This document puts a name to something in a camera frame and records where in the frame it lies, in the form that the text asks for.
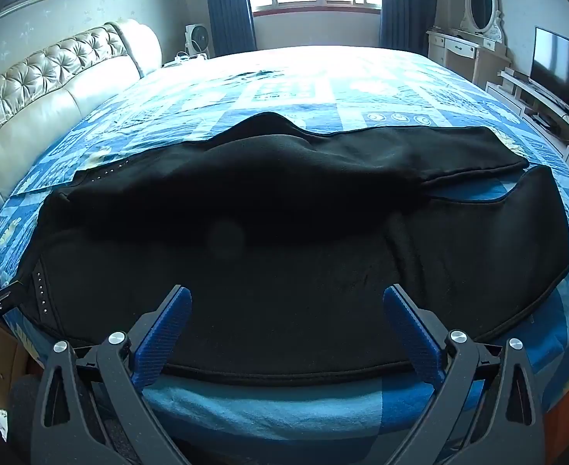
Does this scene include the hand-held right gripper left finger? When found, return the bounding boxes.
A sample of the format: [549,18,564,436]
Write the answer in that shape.
[31,285,193,465]

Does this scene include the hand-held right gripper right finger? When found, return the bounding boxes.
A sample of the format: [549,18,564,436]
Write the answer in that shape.
[382,283,549,465]

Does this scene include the black pants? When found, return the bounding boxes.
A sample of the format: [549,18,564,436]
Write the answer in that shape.
[23,111,569,388]

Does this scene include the beige tufted headboard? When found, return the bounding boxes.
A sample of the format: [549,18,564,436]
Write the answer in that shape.
[0,18,163,226]

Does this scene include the white television stand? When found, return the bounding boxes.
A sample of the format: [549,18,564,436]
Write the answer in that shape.
[485,68,569,180]

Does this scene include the blue patterned bed sheet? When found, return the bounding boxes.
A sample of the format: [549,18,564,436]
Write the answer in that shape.
[0,46,569,451]

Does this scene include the white power strip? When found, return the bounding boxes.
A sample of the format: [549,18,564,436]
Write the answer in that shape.
[162,54,208,66]

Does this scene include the cream dresser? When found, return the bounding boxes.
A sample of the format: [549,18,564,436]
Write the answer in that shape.
[426,29,512,90]

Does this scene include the white box fan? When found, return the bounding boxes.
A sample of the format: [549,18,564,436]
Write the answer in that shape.
[184,23,215,59]

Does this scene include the flat screen television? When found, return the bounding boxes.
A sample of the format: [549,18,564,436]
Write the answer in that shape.
[529,26,569,124]

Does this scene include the blue curtain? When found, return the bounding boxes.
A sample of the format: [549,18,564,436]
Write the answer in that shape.
[202,0,257,56]
[378,0,440,56]

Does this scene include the white oval vanity mirror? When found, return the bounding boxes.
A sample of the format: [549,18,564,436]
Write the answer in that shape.
[460,0,505,42]

